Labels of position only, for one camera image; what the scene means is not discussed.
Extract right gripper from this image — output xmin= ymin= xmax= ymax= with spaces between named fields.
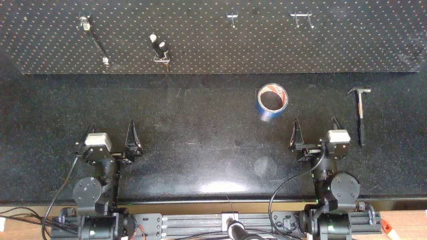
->
xmin=288 ymin=115 xmax=351 ymax=163

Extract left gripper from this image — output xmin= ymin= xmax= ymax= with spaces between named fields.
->
xmin=75 ymin=119 xmax=144 ymax=164

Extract roll of blue tape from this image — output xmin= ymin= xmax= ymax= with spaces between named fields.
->
xmin=256 ymin=82 xmax=290 ymax=122

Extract wrench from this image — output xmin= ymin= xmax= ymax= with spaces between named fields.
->
xmin=78 ymin=15 xmax=111 ymax=67

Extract black and white pliers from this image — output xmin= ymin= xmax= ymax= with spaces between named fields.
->
xmin=149 ymin=33 xmax=171 ymax=73

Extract black pegboard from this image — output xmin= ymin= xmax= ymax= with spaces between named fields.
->
xmin=0 ymin=0 xmax=427 ymax=75

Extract hammer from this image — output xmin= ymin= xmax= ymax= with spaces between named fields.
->
xmin=346 ymin=87 xmax=372 ymax=148

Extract orange and white object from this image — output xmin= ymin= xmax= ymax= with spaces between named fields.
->
xmin=381 ymin=219 xmax=401 ymax=240

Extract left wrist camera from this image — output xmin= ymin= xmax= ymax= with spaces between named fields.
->
xmin=83 ymin=132 xmax=113 ymax=153

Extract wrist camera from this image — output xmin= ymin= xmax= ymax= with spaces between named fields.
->
xmin=325 ymin=129 xmax=352 ymax=151
xmin=83 ymin=132 xmax=113 ymax=153

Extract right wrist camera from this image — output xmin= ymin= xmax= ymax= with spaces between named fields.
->
xmin=325 ymin=129 xmax=352 ymax=151

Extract black cable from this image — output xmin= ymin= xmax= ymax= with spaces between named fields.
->
xmin=268 ymin=143 xmax=327 ymax=240
xmin=40 ymin=156 xmax=79 ymax=240

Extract thin black wire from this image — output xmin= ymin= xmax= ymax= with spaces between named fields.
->
xmin=0 ymin=206 xmax=64 ymax=234

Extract mounting rail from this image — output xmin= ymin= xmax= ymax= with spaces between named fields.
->
xmin=49 ymin=206 xmax=383 ymax=240

